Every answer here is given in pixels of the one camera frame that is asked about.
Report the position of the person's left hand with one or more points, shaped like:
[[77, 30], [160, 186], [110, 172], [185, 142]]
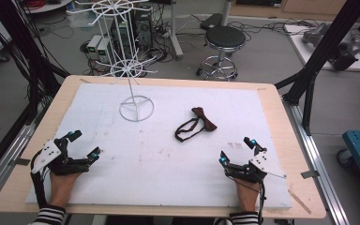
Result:
[[62, 187]]

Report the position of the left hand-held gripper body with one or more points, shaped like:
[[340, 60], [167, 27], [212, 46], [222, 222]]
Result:
[[51, 153]]

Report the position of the black round stool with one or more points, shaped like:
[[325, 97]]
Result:
[[225, 37]]

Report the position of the person's right hand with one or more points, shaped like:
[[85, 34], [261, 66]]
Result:
[[248, 195]]

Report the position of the grey power supply unit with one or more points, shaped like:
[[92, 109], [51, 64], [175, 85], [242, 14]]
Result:
[[103, 50], [93, 44]]

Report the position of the grey robot machine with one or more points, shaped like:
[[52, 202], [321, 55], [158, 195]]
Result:
[[347, 47]]

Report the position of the grey tape piece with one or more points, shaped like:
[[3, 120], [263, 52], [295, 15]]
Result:
[[309, 174], [20, 162]]

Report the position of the grey metal table leg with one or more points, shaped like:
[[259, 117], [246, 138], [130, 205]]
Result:
[[174, 31]]

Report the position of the thin wooden stick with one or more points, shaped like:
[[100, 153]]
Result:
[[300, 202]]

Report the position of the brown bow tie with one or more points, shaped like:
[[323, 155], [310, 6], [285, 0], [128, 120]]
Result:
[[205, 120]]

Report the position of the black flat floor device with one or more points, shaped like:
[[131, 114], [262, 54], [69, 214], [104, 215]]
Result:
[[211, 21]]

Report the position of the white floor platform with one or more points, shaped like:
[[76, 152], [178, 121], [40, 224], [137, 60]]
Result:
[[306, 50]]

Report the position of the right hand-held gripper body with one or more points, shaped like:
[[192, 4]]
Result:
[[261, 164]]

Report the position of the white foam mat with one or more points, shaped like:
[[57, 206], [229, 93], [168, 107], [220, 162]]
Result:
[[156, 168]]

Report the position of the black computer tower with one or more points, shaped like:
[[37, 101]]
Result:
[[143, 29]]

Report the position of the aluminium rail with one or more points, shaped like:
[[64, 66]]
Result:
[[318, 162], [9, 153]]

